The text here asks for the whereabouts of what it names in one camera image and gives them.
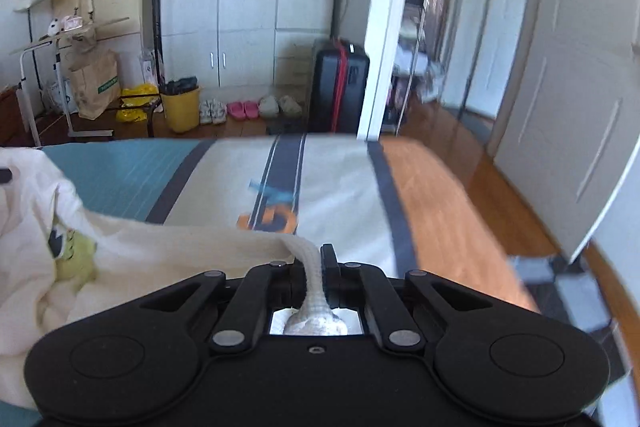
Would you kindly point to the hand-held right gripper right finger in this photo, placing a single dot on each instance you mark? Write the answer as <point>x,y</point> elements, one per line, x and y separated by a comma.
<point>330,264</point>

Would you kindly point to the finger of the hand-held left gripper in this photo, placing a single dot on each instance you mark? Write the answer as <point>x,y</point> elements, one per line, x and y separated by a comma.
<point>5,175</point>

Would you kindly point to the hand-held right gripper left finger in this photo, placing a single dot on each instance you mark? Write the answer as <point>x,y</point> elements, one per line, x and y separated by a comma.
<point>280,277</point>

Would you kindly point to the cream frog-print garment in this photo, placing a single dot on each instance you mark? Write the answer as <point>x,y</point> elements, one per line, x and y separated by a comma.
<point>150,252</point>

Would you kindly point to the white rolling side table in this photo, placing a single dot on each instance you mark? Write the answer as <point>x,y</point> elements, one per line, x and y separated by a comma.
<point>29,107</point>

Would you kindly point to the bed with blue striped sheet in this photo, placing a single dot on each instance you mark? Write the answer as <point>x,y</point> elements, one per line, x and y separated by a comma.
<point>330,187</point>

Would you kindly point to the white plastic bag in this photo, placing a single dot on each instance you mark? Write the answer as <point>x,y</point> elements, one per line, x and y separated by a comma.
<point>52,94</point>

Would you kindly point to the brown paper bag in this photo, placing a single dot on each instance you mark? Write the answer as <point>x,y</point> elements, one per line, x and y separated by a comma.
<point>95,87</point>

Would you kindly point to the yellow plastic bag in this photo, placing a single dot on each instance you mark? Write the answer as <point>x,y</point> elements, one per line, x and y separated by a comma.
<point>137,94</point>

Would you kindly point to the panda plush toy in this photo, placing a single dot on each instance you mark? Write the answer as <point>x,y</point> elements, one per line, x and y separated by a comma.
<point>55,28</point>

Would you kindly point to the pink box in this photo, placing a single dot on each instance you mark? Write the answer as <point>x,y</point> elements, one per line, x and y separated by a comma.
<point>72,22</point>

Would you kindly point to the pink slippers pair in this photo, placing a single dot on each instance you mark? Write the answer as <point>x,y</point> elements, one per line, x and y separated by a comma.
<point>242,109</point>

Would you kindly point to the white sneakers pair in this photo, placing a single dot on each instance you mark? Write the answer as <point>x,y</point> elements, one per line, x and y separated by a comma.
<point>212,112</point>

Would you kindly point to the clear plastic package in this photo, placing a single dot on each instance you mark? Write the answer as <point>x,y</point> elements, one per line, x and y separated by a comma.
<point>148,64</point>

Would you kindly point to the yellow trash bin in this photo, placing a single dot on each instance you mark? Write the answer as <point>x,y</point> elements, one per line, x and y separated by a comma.
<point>180,112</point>

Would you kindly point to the cluttered hallway shelf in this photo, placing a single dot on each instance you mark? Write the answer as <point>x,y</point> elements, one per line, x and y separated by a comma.
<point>420,57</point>

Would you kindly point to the grey floor mat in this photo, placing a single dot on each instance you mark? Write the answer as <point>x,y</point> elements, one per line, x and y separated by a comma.
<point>560,292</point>

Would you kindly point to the white open door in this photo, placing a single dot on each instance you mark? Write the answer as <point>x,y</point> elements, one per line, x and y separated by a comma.
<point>385,32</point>

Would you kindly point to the white hallway door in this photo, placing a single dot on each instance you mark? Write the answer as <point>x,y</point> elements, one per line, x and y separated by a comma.
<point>482,32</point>

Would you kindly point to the beige panel door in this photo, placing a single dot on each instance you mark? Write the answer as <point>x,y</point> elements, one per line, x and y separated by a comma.
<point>575,107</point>

